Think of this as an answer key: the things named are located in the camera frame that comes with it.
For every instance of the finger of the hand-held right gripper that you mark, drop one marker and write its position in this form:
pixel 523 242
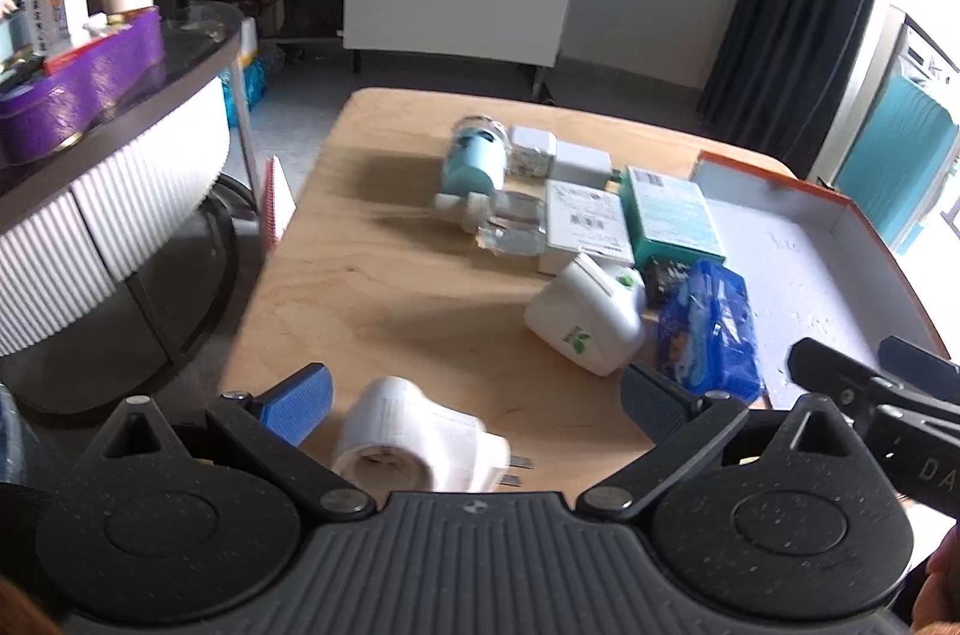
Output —
pixel 825 369
pixel 922 361

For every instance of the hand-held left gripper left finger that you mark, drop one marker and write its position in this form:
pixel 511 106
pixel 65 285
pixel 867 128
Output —
pixel 300 399

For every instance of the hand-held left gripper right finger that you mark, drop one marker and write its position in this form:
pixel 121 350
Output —
pixel 652 395

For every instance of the white tray with orange rim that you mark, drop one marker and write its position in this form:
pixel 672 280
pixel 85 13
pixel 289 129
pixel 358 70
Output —
pixel 810 275

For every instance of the white round socket adapter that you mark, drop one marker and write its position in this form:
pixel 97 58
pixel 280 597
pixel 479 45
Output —
pixel 427 432

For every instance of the white charger with prongs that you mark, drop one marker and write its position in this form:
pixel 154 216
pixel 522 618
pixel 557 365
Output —
pixel 581 161

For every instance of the small white labelled charger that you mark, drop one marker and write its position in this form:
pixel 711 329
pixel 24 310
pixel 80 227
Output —
pixel 532 151

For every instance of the teal toothpick jar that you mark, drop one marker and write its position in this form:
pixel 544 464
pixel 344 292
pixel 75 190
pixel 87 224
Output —
pixel 472 159

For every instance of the person's right hand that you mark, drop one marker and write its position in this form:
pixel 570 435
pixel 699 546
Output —
pixel 941 594

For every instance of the white adapter with green leaf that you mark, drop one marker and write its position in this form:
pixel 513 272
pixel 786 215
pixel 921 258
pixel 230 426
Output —
pixel 581 313

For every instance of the small black packet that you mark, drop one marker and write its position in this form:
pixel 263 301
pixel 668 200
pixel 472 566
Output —
pixel 664 279

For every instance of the teal cardboard box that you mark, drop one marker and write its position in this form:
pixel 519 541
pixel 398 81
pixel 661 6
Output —
pixel 671 219

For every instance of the white flat cardboard box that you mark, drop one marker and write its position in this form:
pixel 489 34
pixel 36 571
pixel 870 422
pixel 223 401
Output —
pixel 585 223

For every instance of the red spiral notebook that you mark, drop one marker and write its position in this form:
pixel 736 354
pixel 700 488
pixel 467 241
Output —
pixel 274 204

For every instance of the teal suitcase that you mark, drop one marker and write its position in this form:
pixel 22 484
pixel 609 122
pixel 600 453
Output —
pixel 900 163

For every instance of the white plug in clear packaging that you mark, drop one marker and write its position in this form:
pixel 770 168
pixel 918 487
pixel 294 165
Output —
pixel 510 223

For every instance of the white ribbed round counter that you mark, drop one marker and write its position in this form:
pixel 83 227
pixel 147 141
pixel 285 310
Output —
pixel 112 208

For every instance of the white washing machine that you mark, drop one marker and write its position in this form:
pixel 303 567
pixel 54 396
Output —
pixel 926 47

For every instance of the blue plastic bag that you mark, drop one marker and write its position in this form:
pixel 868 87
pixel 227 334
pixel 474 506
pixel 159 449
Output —
pixel 255 80

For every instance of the white and yellow carton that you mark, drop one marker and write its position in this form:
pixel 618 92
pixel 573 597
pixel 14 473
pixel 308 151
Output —
pixel 249 39

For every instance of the dark blue curtain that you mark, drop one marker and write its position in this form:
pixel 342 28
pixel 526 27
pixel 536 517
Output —
pixel 810 5

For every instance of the purple box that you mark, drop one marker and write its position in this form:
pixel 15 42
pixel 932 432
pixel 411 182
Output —
pixel 82 80

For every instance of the white television cabinet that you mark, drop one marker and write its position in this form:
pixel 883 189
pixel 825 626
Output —
pixel 450 17

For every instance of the white printed carton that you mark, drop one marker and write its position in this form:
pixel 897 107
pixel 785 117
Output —
pixel 49 17

